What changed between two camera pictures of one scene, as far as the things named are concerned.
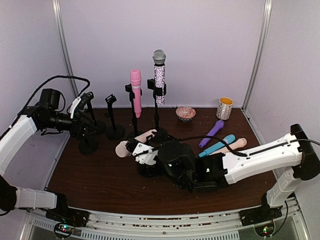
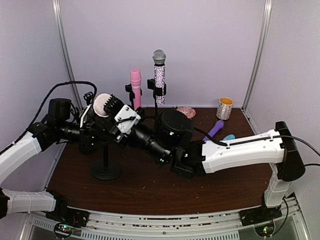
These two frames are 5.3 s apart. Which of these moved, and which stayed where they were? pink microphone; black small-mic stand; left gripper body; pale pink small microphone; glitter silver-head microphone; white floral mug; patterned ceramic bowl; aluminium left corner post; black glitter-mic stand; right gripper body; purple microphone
Moved: pale pink small microphone; right gripper body; black small-mic stand; left gripper body
Stayed: white floral mug; black glitter-mic stand; patterned ceramic bowl; glitter silver-head microphone; pink microphone; purple microphone; aluminium left corner post
